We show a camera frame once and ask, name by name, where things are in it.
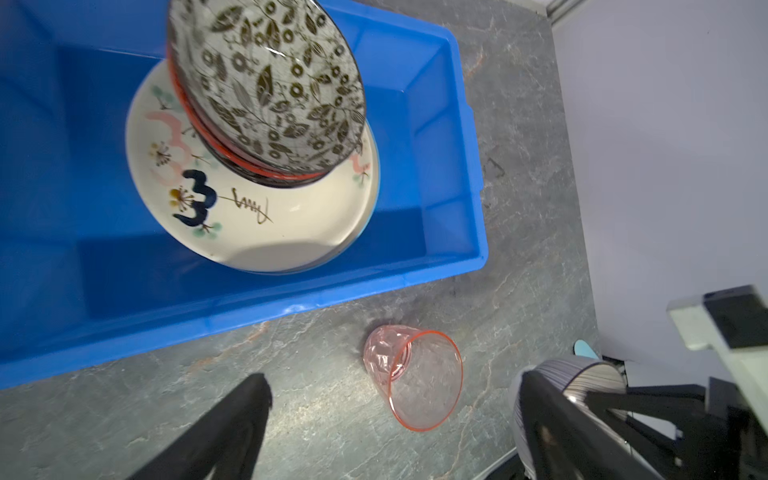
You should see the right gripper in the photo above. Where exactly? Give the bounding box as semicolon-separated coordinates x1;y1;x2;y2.
585;378;767;479

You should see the orange patterned bowl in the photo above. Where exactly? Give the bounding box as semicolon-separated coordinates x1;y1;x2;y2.
165;44;329;185

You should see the blue plastic bin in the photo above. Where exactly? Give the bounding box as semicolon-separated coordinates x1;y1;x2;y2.
1;1;488;388

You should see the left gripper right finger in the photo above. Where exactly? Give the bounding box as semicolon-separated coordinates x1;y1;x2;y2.
518;371;656;479

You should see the purple striped bowl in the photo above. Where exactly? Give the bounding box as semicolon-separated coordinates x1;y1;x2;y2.
509;355;630;479

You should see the teal plastic trowel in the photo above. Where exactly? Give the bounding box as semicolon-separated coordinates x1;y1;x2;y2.
573;339;601;360

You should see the cream painted plate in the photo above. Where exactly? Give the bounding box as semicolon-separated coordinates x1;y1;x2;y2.
125;61;380;273

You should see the olive leaf pattern bowl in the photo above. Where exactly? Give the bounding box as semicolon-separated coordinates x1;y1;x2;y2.
167;1;366;177

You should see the pink glass cup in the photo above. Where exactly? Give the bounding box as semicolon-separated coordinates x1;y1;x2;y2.
362;325;464;432

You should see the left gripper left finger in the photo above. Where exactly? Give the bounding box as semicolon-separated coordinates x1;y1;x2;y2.
130;373;273;479

